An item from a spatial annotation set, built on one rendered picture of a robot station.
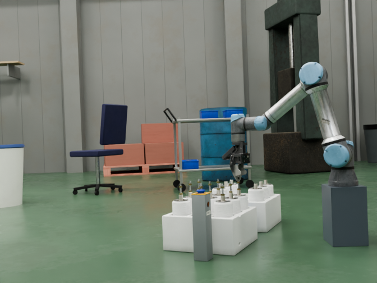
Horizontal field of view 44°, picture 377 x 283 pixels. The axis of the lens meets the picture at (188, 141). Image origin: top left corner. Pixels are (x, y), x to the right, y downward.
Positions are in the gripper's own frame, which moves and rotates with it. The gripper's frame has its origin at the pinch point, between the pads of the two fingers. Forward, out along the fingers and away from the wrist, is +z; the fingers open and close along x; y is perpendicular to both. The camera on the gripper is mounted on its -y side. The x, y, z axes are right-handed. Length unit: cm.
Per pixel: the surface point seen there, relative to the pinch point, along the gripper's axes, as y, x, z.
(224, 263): 28, -37, 34
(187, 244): -0.3, -35.8, 30.2
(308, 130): -225, 352, -26
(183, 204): -5.3, -33.8, 10.4
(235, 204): 10.5, -12.0, 11.6
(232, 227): 21.5, -24.7, 20.5
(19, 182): -261, -36, 13
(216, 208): 11.8, -25.8, 12.1
